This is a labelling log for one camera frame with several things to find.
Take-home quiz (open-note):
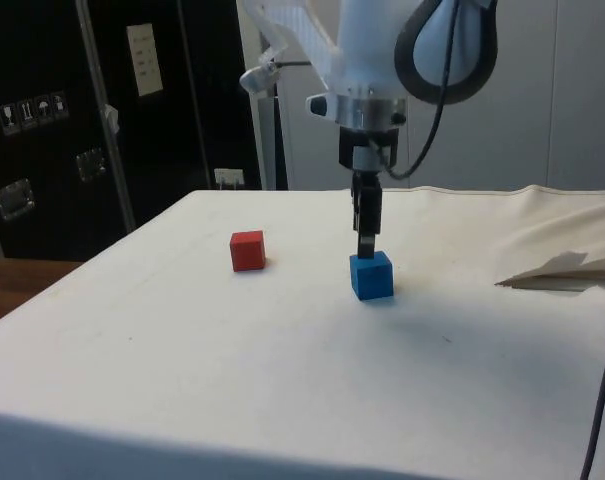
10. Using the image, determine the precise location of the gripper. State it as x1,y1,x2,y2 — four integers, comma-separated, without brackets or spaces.
338,127,399,261

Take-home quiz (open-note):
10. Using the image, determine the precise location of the blue cube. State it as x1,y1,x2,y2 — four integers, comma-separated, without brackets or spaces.
349,251,396,302

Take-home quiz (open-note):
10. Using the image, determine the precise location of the red cube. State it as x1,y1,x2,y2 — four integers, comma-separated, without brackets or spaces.
229,230,268,274

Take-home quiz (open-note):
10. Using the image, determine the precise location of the black cabinet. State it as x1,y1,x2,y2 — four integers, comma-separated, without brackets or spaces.
0,0,264,261

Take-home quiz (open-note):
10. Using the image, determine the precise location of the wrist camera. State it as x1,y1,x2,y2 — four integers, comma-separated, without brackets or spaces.
306,91,408,130

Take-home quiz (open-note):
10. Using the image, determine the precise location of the black cable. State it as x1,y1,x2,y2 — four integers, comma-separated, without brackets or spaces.
369,0,459,180
578,293,605,480

